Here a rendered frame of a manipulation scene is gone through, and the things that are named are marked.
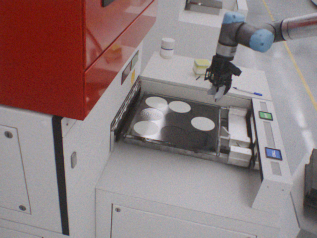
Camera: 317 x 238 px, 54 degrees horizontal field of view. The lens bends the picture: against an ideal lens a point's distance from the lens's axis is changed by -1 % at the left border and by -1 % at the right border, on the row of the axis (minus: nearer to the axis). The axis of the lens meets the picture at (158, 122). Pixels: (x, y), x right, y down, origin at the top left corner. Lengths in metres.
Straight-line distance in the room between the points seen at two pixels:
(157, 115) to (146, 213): 0.43
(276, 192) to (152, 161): 0.45
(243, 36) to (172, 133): 0.45
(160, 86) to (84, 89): 0.88
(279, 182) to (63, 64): 0.74
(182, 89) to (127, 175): 0.55
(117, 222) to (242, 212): 0.44
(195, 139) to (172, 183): 0.21
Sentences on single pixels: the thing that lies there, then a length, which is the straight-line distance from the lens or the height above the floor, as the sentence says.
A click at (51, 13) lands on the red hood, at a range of 0.61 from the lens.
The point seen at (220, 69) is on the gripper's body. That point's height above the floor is 1.15.
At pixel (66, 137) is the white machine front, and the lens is 0.74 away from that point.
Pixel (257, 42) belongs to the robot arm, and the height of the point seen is 1.30.
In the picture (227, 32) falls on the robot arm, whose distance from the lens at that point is 1.17.
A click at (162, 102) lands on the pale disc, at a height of 0.90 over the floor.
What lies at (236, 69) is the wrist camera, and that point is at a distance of 1.29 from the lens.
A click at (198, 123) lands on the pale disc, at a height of 0.90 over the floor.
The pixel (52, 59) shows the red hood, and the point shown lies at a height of 1.36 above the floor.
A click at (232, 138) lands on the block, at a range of 1.28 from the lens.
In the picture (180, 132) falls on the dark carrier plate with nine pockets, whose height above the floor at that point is 0.90.
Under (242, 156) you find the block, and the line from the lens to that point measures 1.22.
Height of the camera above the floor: 1.61
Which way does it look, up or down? 33 degrees down
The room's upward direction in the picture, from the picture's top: 8 degrees clockwise
